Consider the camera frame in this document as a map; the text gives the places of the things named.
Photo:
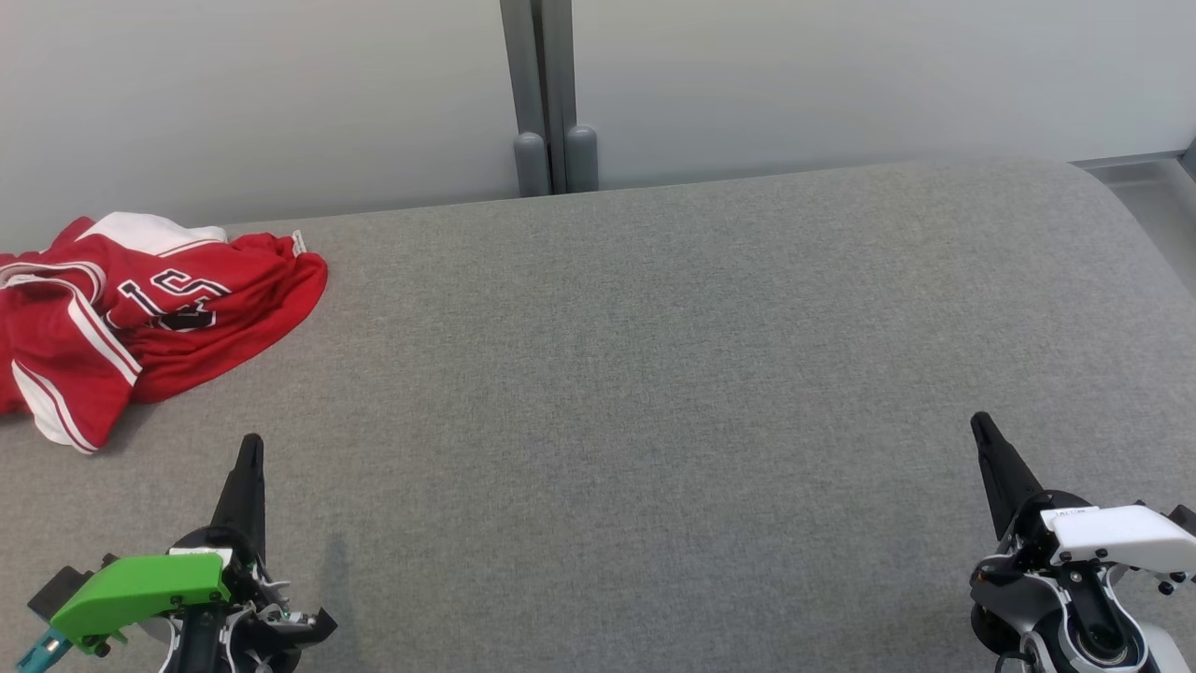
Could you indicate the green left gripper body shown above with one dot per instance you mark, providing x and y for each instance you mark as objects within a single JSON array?
[{"x": 140, "y": 589}]

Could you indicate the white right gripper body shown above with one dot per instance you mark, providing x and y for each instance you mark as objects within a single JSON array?
[{"x": 1121, "y": 537}]

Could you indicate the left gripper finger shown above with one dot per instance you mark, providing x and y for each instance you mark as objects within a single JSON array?
[{"x": 245, "y": 495}]

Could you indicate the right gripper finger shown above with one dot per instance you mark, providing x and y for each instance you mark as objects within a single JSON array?
[{"x": 1004, "y": 477}]

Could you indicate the red basketball jersey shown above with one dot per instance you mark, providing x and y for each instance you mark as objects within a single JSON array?
[{"x": 248, "y": 299}]

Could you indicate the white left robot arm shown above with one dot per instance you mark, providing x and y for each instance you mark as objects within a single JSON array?
[{"x": 199, "y": 650}]

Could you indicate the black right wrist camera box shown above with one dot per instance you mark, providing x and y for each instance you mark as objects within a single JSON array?
[{"x": 1185, "y": 519}]

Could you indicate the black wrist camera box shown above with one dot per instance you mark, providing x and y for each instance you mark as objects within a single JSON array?
[
  {"x": 1185, "y": 519},
  {"x": 58, "y": 591}
]

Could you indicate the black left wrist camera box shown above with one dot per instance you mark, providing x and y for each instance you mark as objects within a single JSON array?
[{"x": 58, "y": 591}]

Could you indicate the teal left camera connector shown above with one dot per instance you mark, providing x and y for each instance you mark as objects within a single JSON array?
[{"x": 42, "y": 647}]

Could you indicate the grey metal floor rail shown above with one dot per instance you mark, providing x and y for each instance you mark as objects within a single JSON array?
[{"x": 1131, "y": 160}]

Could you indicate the grey cylindrical post cap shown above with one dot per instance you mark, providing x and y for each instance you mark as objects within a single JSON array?
[
  {"x": 581, "y": 159},
  {"x": 532, "y": 168}
]

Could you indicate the grey metal partition post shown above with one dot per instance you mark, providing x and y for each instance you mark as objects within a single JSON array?
[{"x": 523, "y": 56}]

